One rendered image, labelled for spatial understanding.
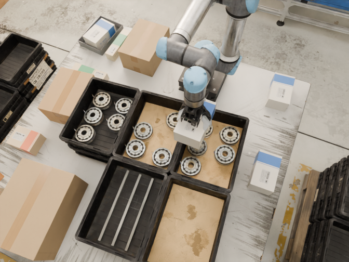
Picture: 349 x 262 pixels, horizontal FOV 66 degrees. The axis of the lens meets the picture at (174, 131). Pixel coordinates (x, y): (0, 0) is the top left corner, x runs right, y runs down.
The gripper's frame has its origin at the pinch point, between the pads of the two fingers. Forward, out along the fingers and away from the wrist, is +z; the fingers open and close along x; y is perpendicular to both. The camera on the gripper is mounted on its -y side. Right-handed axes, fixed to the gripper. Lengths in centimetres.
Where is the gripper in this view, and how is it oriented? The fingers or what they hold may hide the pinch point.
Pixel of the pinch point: (195, 119)
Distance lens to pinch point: 118.2
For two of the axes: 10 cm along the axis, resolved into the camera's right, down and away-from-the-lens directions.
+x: 9.1, 3.5, -2.0
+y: -4.0, 8.4, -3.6
